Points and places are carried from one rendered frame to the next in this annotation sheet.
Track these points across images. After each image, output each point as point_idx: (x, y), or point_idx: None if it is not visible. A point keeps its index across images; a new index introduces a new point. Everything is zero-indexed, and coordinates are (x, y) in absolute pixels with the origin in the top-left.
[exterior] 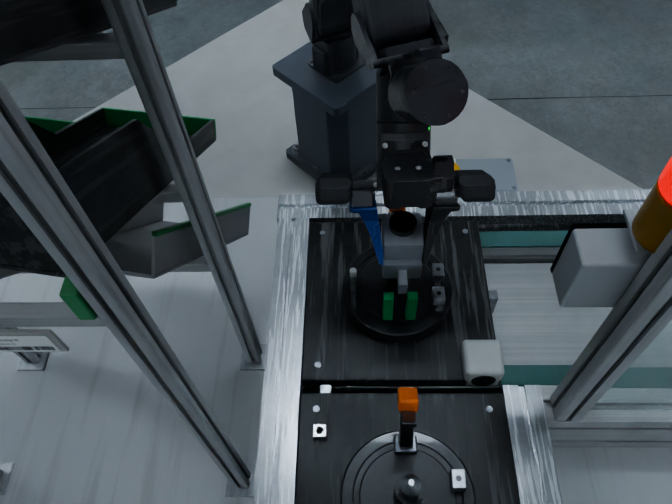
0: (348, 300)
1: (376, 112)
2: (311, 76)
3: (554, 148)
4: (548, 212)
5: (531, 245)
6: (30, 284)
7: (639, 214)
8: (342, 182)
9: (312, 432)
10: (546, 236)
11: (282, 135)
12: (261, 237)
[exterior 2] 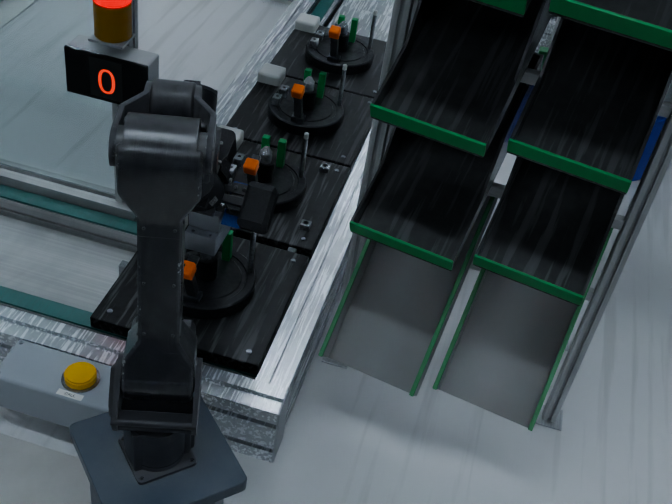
0: (253, 276)
1: (212, 179)
2: (200, 442)
3: None
4: (11, 310)
5: (50, 300)
6: (575, 495)
7: (127, 29)
8: (255, 184)
9: (310, 229)
10: (28, 302)
11: None
12: (303, 468)
